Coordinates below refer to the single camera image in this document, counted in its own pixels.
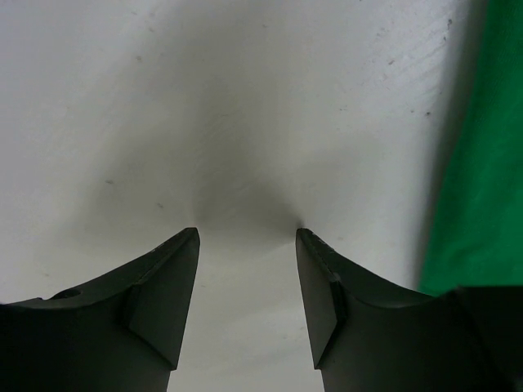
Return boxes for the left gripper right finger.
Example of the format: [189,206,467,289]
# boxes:
[296,229,522,391]

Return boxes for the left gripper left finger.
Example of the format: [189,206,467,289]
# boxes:
[1,228,199,391]

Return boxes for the green t shirt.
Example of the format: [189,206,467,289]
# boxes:
[419,1,522,296]

